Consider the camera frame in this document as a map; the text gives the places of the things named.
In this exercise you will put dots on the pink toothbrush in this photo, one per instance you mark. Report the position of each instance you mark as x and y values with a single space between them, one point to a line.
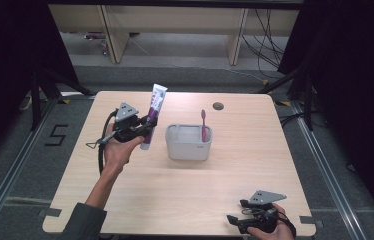
203 125

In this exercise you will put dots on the light wooden shelf unit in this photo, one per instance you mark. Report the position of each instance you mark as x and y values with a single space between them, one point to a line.
175 20

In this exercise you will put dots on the person's right hand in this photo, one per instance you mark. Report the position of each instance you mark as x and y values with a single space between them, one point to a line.
278 233

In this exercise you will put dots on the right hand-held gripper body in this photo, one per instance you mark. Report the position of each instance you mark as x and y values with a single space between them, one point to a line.
263 213

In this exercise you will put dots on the black metal stand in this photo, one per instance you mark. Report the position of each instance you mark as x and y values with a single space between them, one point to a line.
308 100
36 100

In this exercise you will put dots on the dark curtain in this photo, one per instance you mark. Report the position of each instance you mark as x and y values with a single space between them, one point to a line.
5 66
358 83

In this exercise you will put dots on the person's left hand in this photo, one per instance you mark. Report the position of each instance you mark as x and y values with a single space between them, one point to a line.
118 151

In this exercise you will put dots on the white and purple toothpaste tube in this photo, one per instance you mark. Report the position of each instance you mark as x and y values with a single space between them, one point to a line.
156 100

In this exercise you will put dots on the aluminium floor rail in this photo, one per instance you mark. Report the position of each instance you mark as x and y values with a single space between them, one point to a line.
325 166
11 173

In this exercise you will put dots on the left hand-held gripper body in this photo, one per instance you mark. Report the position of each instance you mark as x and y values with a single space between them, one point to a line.
126 126

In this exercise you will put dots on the grey toothbrush holder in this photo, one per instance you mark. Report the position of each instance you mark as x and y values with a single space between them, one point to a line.
188 146

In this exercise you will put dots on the small clutter under shelf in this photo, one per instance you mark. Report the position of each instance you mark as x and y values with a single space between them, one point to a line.
99 38

